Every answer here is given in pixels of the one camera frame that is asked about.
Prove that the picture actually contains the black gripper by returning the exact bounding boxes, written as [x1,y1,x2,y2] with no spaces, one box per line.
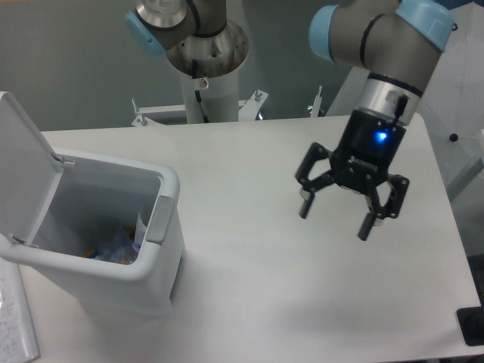
[294,109,411,242]

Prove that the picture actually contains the clear plastic wrapper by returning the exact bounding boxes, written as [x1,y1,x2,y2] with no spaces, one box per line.
[133,214,147,249]

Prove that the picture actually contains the crushed clear plastic bottle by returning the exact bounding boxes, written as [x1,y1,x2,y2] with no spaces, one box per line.
[95,230,139,265]

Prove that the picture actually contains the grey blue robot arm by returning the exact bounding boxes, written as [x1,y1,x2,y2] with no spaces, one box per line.
[126,1,454,240]

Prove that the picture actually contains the white trash can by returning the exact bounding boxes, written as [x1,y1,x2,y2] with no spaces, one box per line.
[1,92,185,317]

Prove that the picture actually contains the white umbrella with lettering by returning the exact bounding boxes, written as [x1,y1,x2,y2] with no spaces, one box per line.
[324,2,484,201]

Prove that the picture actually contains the black device at edge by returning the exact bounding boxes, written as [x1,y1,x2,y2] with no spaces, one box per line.
[457,306,483,346]

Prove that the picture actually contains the colourful snack package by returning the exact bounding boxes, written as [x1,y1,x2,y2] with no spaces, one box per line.
[83,225,137,262]

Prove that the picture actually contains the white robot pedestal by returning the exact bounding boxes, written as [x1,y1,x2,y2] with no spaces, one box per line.
[164,19,250,125]

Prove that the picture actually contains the black cable on pedestal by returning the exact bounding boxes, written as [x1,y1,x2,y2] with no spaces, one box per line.
[191,59,210,124]

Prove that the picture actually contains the white metal base frame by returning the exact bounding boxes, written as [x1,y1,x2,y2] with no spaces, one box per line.
[131,86,326,126]

